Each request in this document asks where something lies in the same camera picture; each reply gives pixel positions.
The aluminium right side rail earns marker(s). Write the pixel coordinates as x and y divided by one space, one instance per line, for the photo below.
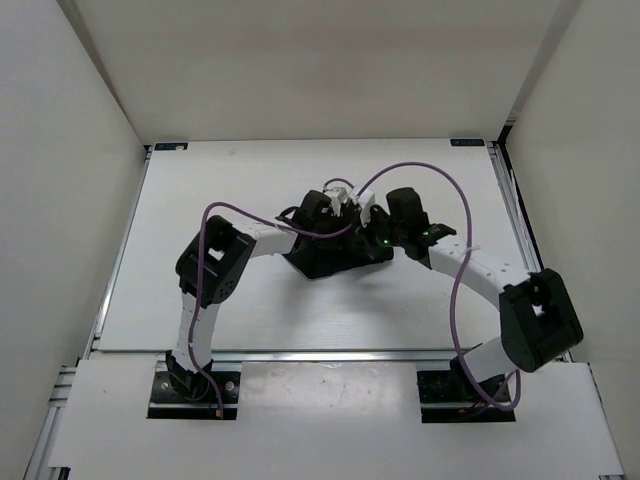
520 210

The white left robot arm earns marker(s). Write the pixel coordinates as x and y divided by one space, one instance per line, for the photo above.
209 271

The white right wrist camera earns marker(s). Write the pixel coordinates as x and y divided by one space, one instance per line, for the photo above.
364 201

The blue right corner label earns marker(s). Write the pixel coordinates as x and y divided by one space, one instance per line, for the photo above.
467 142

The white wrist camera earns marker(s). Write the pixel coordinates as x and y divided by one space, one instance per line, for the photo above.
339 198
364 201

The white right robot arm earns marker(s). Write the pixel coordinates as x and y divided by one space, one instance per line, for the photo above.
450 255

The black skirt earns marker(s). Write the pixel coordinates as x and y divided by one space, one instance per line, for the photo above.
321 258

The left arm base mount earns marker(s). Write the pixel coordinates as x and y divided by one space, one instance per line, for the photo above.
166 401

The aluminium front rail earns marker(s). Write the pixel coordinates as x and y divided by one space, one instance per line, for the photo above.
332 356

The white front cover panel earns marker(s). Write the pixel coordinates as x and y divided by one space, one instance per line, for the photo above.
315 421

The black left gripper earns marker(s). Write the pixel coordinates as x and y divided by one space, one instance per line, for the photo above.
336 222

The blue left corner label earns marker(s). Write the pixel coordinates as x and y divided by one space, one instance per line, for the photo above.
170 146

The blue corner label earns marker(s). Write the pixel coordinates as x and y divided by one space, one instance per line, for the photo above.
467 142
170 146

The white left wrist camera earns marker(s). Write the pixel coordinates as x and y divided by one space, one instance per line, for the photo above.
339 198

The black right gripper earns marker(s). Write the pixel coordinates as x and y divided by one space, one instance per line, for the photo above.
362 239

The aluminium rail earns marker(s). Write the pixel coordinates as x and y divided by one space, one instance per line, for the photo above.
520 210
332 356

